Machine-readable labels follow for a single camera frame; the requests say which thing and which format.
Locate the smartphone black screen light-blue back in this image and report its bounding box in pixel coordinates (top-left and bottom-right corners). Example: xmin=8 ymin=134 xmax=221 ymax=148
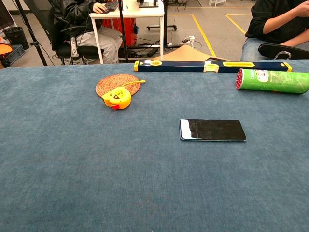
xmin=179 ymin=118 xmax=247 ymax=142

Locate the yellow tape measure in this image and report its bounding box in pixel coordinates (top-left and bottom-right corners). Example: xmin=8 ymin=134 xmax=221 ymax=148
xmin=101 ymin=79 xmax=146 ymax=111

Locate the round woven rattan coaster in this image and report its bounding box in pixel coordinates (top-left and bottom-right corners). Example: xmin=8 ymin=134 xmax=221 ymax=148
xmin=95 ymin=74 xmax=141 ymax=99

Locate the navy yellow spirit level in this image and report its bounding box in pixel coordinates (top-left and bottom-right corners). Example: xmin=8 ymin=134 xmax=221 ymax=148
xmin=134 ymin=60 xmax=293 ymax=73

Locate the brown cardboard sheet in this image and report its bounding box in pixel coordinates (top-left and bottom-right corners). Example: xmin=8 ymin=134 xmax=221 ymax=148
xmin=147 ymin=45 xmax=230 ymax=62

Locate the red box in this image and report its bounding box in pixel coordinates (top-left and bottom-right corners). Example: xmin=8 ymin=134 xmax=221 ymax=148
xmin=101 ymin=18 xmax=138 ymax=48

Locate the black vertical pole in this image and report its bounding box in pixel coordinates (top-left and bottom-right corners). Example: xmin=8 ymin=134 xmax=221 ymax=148
xmin=117 ymin=0 xmax=129 ymax=63

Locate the black rolling stand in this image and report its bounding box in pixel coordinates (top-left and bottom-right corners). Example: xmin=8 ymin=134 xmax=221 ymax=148
xmin=146 ymin=0 xmax=178 ymax=31

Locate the white desk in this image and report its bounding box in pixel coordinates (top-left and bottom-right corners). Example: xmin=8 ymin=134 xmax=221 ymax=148
xmin=89 ymin=0 xmax=165 ymax=65

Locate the black office chair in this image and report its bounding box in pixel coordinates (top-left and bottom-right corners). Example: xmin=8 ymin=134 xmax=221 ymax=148
xmin=49 ymin=24 xmax=104 ymax=66

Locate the monitor base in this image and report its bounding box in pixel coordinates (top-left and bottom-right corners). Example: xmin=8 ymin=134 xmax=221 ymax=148
xmin=139 ymin=0 xmax=159 ymax=8

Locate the black keyboard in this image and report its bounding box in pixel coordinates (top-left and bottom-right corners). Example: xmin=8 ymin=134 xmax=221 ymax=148
xmin=104 ymin=0 xmax=119 ymax=12

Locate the green chip can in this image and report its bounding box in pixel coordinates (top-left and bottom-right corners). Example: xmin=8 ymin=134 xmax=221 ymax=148
xmin=236 ymin=68 xmax=309 ymax=94

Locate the seated person black jacket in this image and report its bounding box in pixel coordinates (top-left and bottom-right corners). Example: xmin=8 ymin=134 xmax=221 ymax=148
xmin=48 ymin=0 xmax=124 ymax=65

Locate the black tripod stand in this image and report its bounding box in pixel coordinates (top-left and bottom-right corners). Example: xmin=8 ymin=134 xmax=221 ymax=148
xmin=14 ymin=0 xmax=49 ymax=67

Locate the silver carabiner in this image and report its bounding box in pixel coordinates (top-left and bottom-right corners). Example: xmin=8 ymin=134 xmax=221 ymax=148
xmin=274 ymin=51 xmax=292 ymax=60

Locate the seated person black sweater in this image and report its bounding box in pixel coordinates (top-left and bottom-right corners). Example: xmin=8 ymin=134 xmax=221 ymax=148
xmin=240 ymin=0 xmax=309 ymax=61

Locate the grey plastic crate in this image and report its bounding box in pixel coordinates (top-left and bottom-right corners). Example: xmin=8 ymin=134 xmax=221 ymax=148
xmin=4 ymin=44 xmax=26 ymax=65

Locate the black trash bin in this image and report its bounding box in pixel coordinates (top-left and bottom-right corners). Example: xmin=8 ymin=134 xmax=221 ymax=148
xmin=2 ymin=26 xmax=29 ymax=50

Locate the orange round object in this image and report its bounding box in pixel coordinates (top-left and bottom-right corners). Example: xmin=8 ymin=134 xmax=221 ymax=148
xmin=0 ymin=43 xmax=14 ymax=58

